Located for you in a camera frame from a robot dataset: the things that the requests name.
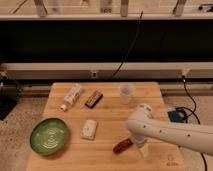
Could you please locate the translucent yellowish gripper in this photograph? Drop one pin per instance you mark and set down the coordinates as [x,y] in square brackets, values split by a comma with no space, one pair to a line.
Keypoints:
[144,151]

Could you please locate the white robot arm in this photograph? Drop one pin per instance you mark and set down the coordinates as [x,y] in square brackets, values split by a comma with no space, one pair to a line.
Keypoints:
[142,125]

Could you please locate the translucent ceramic cup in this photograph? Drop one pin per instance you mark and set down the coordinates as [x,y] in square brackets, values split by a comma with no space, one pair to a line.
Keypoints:
[126,92]

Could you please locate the green ceramic plate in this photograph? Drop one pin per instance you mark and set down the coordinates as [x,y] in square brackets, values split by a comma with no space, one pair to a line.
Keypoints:
[49,136]

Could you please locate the blue power box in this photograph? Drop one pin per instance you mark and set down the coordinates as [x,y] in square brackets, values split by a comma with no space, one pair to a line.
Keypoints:
[177,116]

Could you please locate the brown candy bar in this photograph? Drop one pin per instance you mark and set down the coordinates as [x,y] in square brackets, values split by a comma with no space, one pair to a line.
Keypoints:
[94,99]

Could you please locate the black object at left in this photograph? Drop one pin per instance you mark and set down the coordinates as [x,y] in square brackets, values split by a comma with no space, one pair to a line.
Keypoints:
[7,103]

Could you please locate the white wall outlet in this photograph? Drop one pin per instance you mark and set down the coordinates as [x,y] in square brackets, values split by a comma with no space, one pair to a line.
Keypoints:
[94,74]

